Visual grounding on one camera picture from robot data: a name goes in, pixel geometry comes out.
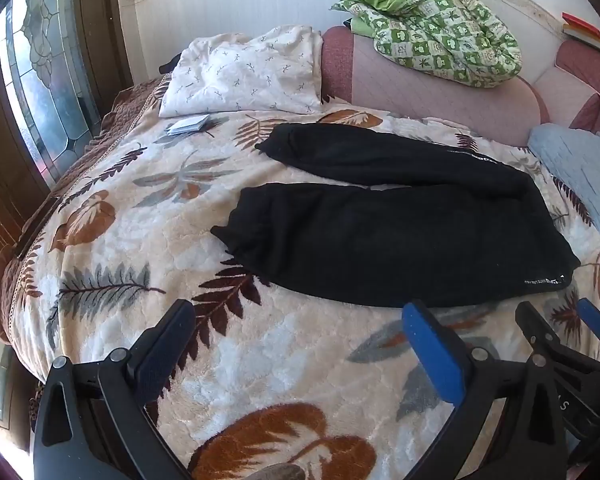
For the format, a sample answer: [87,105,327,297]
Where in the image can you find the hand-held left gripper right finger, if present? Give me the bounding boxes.
[401,300,571,480]

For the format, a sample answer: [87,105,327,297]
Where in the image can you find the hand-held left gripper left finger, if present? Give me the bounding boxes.
[32,299,197,480]

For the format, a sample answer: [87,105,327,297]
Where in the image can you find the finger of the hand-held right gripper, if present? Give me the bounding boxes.
[514,301,600,374]
[577,297,600,362]

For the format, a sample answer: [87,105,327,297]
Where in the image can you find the black pants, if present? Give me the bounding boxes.
[210,122,582,309]

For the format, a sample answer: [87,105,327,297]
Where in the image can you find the leaf print plush blanket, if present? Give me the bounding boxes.
[10,105,600,480]

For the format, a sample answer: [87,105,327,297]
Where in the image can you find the light blue quilted blanket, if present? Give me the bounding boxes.
[527,123,600,306]

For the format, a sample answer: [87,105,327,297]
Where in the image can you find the pink padded headboard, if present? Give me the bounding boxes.
[321,25,600,153]

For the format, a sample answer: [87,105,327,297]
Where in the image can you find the stack of books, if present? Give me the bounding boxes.
[561,11,600,61]

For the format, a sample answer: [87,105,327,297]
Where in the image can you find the white sprig print pillow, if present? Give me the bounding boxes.
[158,25,325,119]

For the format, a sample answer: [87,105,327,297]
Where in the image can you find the stained glass window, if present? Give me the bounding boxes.
[0,0,104,187]

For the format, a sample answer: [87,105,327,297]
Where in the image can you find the green patterned quilt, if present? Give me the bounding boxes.
[331,0,524,89]

